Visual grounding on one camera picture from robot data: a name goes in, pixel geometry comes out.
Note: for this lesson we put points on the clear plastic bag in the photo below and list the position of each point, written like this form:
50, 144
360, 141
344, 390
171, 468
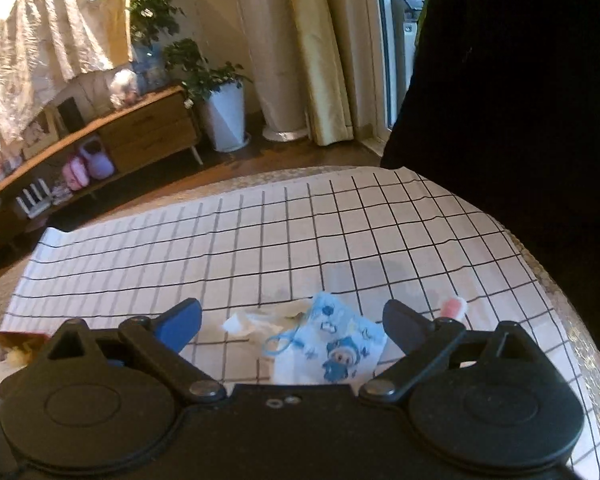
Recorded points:
260, 321

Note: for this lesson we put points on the tall green plant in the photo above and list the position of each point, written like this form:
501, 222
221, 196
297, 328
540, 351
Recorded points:
155, 5

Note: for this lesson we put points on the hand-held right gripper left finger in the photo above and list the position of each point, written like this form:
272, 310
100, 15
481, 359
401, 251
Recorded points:
182, 322

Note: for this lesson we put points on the small cream plush toy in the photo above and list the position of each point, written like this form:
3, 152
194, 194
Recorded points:
20, 356

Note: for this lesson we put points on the beige curtain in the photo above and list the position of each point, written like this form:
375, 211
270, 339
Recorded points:
335, 60

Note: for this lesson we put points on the purple kettlebell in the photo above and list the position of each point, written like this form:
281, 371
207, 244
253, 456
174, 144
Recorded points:
97, 161

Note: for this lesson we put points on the beige hanging cloth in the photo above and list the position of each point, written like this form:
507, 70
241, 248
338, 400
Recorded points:
50, 45

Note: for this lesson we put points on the pink bag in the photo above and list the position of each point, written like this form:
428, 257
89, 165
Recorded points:
76, 174

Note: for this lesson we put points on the glass door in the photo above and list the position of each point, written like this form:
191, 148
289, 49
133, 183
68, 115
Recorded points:
402, 35

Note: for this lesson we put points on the blue box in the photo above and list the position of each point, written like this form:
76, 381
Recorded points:
150, 70

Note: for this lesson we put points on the white plush on sideboard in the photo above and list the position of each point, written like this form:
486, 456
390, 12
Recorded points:
124, 87

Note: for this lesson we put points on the white router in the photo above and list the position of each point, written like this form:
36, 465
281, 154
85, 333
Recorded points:
34, 200

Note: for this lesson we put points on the white pink cat plush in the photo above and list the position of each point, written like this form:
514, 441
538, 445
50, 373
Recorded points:
453, 307

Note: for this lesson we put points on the white checked tablecloth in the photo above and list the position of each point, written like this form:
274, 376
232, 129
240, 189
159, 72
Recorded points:
290, 240

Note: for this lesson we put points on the green potted plant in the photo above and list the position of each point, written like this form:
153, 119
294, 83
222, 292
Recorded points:
205, 72

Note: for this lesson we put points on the white planter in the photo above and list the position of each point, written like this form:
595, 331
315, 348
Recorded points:
225, 120

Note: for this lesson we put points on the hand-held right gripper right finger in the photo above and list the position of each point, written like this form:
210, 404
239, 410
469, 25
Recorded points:
402, 327

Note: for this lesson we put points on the black speaker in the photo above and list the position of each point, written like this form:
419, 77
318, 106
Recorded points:
70, 115

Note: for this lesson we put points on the picture frame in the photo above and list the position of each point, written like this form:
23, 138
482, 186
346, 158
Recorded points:
41, 132

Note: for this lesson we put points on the wooden sideboard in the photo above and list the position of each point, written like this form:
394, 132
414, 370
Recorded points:
145, 127

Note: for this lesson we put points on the beige tower air conditioner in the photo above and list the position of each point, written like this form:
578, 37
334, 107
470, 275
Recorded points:
275, 60

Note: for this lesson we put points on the blue printed face mask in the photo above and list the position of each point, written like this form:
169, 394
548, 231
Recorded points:
330, 340

